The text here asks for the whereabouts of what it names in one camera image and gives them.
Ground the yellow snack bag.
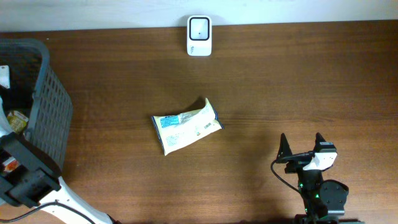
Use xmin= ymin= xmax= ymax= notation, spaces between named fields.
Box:
xmin=151 ymin=98 xmax=224 ymax=156

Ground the grey plastic mesh basket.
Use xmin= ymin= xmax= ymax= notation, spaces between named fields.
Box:
xmin=1 ymin=39 xmax=73 ymax=168

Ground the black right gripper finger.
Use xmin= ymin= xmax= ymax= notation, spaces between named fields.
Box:
xmin=314 ymin=133 xmax=325 ymax=151
xmin=277 ymin=133 xmax=292 ymax=159

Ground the small orange white packet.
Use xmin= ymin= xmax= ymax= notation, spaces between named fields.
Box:
xmin=2 ymin=157 xmax=20 ymax=173

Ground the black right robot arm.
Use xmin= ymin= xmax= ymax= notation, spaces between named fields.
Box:
xmin=270 ymin=133 xmax=360 ymax=224

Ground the green drink carton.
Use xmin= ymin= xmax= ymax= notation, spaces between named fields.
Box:
xmin=7 ymin=111 xmax=29 ymax=134

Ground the black left camera cable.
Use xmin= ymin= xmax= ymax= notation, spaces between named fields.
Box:
xmin=0 ymin=201 xmax=96 ymax=224

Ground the white barcode scanner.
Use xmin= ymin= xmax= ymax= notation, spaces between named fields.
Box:
xmin=187 ymin=15 xmax=213 ymax=57

